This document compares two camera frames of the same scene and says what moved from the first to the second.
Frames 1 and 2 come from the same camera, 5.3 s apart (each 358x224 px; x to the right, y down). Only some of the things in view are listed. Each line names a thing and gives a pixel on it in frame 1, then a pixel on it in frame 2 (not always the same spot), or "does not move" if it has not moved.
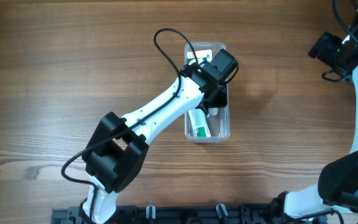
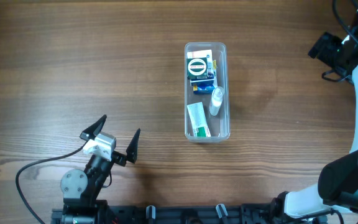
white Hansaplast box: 207,54 does not move
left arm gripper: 214,99 → 117,156
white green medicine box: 199,123 does not move
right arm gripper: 333,42 does not move
